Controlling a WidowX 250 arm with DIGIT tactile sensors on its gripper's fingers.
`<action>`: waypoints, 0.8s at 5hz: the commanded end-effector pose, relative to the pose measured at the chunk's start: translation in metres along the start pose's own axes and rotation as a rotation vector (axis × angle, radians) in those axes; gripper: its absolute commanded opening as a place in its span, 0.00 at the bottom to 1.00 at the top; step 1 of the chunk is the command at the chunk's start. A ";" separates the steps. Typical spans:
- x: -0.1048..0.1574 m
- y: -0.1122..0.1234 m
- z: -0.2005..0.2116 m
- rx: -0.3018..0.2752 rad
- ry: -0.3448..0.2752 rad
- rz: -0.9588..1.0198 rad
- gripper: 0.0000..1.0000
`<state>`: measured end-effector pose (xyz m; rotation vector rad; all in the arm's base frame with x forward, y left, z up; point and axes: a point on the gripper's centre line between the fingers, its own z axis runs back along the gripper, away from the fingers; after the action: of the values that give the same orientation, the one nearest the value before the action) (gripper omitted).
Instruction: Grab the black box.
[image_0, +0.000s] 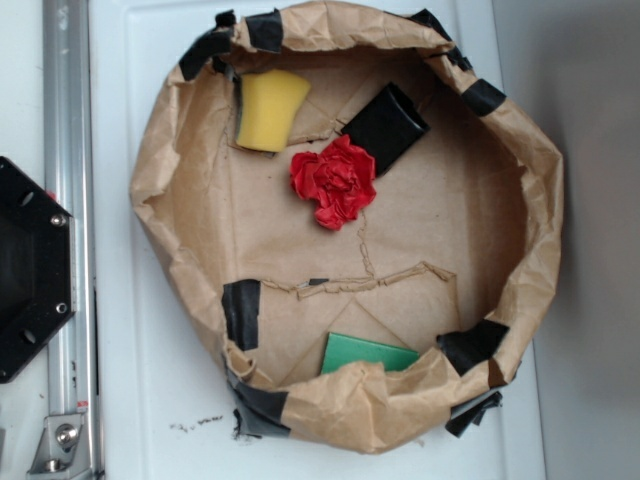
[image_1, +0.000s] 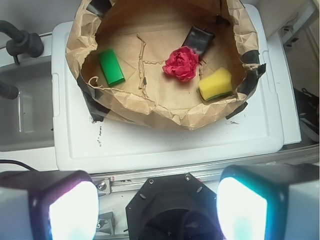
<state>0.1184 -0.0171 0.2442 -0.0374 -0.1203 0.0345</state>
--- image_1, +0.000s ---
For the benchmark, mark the black octagonal mount plate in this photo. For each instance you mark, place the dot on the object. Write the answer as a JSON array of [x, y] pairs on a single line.
[[173, 207]]

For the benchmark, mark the grey sink basin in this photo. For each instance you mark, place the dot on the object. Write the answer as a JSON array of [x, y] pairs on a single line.
[[27, 121]]

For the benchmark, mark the yellow sponge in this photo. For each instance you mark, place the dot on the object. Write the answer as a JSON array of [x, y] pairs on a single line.
[[217, 84]]

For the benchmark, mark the black faucet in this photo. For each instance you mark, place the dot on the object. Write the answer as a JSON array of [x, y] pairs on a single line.
[[21, 42]]

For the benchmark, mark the white plastic bin lid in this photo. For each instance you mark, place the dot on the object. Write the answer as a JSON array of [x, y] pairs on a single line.
[[114, 146]]

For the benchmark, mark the brown paper bag tray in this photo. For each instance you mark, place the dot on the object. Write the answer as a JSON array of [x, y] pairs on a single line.
[[143, 34]]

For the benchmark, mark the green box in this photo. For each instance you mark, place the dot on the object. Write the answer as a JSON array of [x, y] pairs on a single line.
[[111, 68]]

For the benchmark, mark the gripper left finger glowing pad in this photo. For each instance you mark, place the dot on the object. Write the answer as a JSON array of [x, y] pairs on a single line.
[[48, 205]]

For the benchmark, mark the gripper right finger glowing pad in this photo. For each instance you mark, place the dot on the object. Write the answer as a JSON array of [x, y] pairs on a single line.
[[269, 202]]

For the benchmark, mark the black tape-wrapped box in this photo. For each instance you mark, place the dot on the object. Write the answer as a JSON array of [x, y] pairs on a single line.
[[198, 40]]

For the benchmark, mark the red crumpled paper ball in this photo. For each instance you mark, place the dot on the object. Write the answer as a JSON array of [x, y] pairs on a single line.
[[182, 64]]

